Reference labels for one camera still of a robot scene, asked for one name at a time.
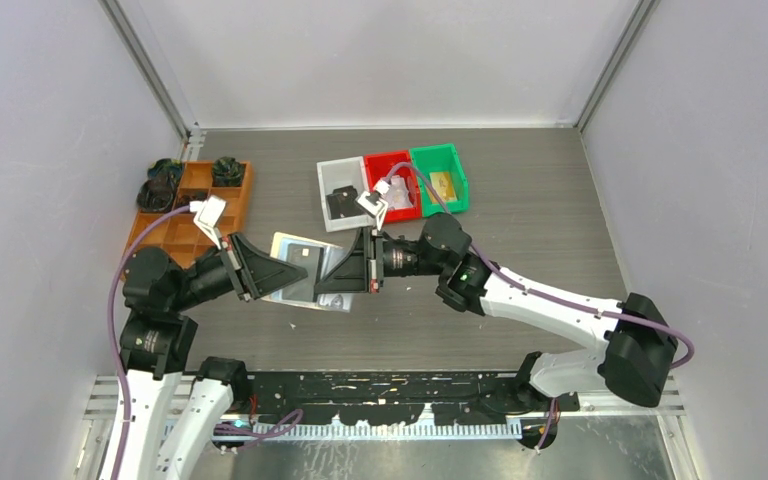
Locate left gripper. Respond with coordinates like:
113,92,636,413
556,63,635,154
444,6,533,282
169,228,307,309

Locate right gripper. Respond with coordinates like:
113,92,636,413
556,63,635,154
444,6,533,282
316,226,449,294

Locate beige card holder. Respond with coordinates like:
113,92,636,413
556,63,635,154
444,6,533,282
261,231,355,314

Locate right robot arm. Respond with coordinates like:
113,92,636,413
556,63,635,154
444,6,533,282
314,213,678,412

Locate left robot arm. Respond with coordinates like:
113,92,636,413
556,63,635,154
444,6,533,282
99,233,308,479

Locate white card in red bin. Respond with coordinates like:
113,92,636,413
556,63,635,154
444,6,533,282
384,175,415,211

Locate gold card in green bin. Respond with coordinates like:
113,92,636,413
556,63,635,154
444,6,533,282
429,171,458,203

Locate orange wooden compartment tray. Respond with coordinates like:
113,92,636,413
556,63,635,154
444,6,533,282
125,157,254,267

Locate white plastic bin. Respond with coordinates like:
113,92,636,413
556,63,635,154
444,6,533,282
316,156,374,232

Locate dark fabric bundle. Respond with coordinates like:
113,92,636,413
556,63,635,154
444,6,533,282
146,158,184,190
136,180,176,213
174,189,209,208
211,156,246,187

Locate red plastic bin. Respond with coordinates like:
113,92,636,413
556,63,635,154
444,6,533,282
363,150,422,224

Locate green plastic bin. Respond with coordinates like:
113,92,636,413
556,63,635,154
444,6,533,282
409,143,470,217

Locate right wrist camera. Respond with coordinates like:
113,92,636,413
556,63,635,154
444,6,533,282
355,179,391,230

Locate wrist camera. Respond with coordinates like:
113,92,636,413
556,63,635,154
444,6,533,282
355,179,391,230
189,195,227,248

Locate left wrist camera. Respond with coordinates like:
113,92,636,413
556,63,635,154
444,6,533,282
189,195,227,248

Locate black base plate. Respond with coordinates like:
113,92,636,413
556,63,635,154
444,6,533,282
214,371,580,448

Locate aluminium rail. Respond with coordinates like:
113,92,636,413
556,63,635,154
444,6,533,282
85,370,685,442

